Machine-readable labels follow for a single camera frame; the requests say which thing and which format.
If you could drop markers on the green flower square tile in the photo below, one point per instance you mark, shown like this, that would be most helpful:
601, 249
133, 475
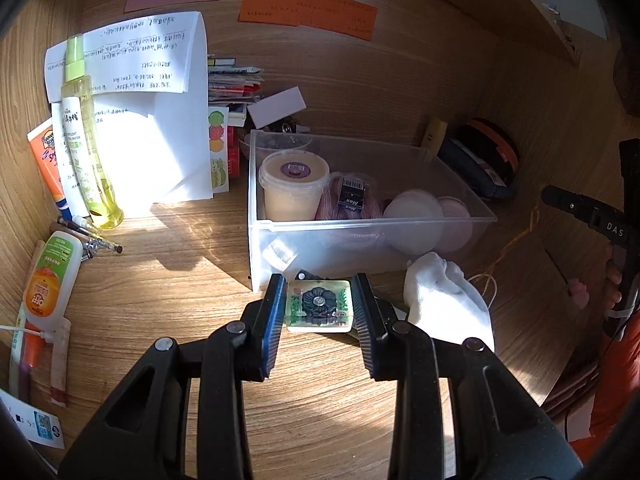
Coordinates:
319, 306

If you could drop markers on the fruit sticker sheet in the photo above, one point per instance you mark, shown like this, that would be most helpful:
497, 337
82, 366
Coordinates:
218, 148

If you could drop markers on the stack of booklets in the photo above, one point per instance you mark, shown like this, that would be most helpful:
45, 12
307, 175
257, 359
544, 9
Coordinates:
230, 83

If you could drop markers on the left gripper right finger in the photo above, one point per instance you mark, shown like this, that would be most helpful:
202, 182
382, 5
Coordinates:
500, 432

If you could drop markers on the blue card box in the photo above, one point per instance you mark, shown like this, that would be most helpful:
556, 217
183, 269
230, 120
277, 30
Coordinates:
352, 194

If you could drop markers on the white tall tube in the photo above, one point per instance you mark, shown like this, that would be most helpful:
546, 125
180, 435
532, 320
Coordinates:
77, 175

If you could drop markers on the cream lidded tub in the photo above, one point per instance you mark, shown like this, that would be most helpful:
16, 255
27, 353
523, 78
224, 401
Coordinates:
293, 182

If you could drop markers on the slim pink white tube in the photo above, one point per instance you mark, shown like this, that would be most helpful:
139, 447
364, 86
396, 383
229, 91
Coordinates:
61, 341

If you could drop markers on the yellow green tall bottle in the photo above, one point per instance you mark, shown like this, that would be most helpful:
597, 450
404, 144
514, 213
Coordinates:
77, 82

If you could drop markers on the clear plastic storage bin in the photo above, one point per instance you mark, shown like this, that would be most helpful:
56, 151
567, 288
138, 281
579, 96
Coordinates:
336, 248

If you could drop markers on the orange paper note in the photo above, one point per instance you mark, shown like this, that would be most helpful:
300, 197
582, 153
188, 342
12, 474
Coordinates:
346, 17

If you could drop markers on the green orange white tube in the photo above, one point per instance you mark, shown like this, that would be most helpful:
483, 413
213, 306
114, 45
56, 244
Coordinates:
52, 281

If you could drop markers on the bowl of beads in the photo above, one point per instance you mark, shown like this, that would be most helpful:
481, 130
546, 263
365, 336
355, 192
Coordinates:
285, 134

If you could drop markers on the black orange round case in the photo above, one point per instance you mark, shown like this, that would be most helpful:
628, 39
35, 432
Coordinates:
491, 143

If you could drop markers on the white rectangular eraser box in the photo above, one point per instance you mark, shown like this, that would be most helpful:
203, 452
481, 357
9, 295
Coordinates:
274, 108

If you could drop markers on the small pink round jar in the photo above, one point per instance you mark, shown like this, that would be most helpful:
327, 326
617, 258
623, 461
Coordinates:
458, 228

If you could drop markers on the yellow small bottle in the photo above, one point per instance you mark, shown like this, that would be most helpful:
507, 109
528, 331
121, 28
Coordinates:
433, 137

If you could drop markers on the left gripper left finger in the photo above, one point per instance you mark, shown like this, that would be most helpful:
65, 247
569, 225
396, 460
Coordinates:
139, 432

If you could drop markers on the white card packet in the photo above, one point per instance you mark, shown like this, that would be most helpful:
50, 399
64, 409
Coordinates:
36, 426

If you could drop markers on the orange white sunscreen tube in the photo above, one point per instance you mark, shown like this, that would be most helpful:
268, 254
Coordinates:
41, 142

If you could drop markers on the person's right hand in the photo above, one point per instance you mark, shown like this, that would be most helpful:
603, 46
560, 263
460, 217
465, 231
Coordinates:
607, 298

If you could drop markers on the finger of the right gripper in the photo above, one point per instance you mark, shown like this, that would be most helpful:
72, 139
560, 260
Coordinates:
598, 216

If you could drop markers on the white cloth pouch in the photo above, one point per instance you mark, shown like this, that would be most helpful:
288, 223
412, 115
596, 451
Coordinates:
444, 304

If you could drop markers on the blue fabric pouch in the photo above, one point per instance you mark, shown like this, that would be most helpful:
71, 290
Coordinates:
482, 179

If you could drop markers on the white paper stand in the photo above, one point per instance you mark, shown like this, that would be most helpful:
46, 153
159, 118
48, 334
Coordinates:
150, 94

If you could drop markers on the metal pen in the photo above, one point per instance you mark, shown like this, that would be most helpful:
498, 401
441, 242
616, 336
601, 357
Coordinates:
93, 235

